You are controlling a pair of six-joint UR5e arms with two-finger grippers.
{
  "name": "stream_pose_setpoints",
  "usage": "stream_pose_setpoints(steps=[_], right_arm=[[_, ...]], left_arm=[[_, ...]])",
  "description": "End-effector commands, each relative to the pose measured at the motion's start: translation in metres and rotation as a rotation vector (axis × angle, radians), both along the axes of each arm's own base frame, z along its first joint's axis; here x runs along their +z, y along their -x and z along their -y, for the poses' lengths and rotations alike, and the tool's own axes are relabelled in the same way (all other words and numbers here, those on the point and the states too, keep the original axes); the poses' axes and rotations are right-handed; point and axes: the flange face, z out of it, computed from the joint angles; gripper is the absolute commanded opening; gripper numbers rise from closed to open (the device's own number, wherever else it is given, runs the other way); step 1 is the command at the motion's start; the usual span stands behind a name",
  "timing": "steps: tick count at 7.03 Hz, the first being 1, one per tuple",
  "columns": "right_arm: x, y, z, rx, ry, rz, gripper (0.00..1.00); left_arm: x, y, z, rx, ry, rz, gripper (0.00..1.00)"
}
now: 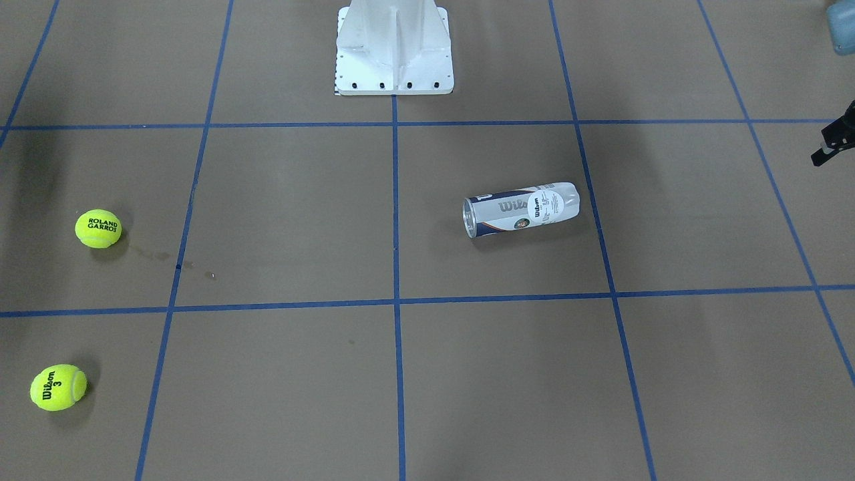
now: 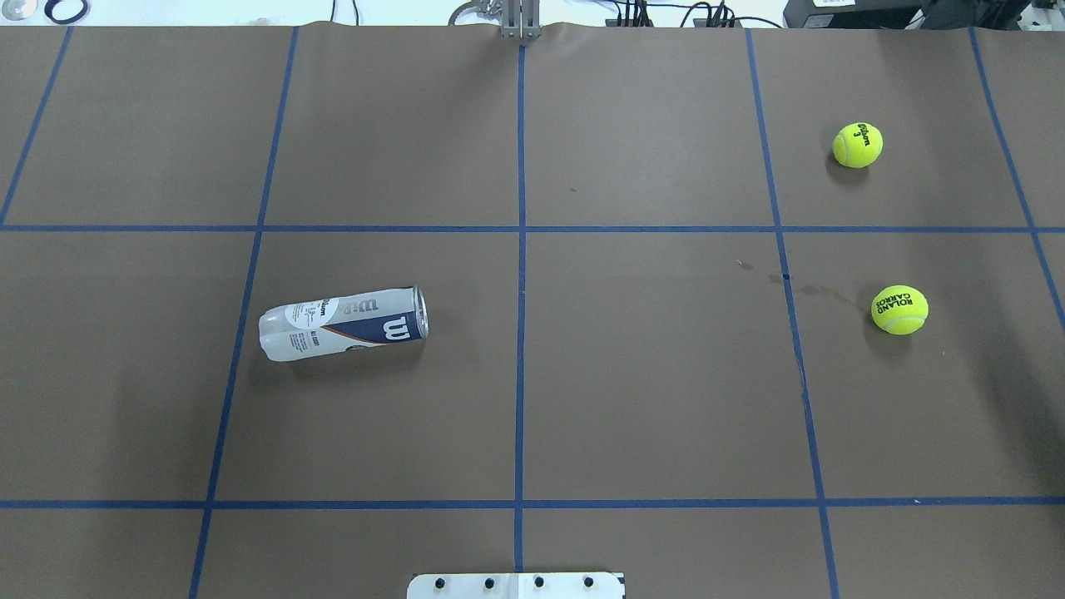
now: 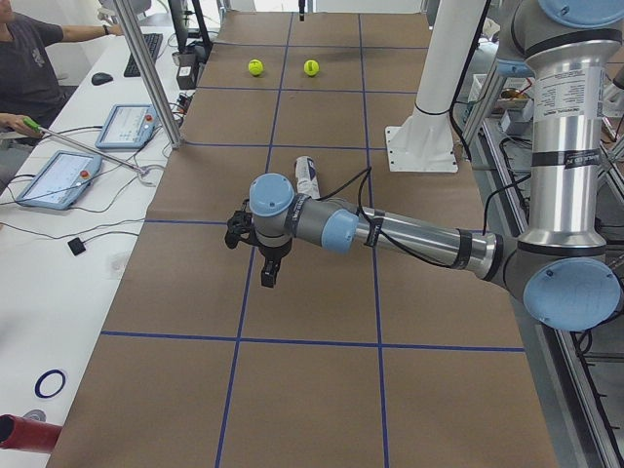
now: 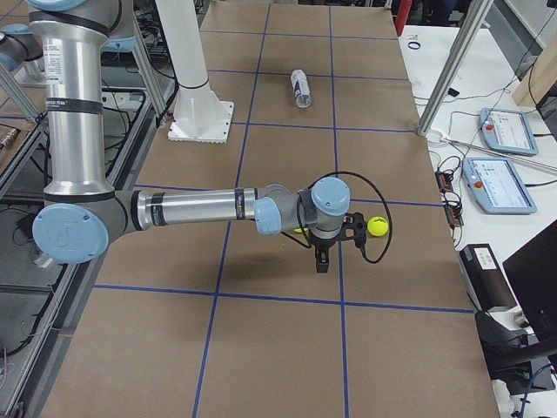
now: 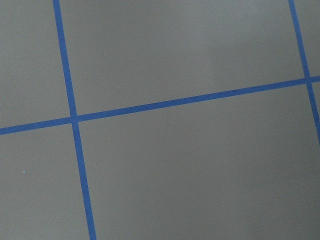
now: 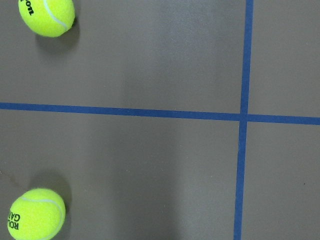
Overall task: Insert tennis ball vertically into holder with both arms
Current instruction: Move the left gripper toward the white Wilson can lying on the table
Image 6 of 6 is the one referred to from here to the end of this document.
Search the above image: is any Wilson yellow tennis ball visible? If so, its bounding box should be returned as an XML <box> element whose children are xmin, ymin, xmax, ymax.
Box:
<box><xmin>18</xmin><ymin>0</ymin><xmax>76</xmax><ymax>38</ymax></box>

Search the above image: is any Roland Garros yellow tennis ball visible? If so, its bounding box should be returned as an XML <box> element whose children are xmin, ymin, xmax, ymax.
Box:
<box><xmin>7</xmin><ymin>188</ymin><xmax>66</xmax><ymax>240</ymax></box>

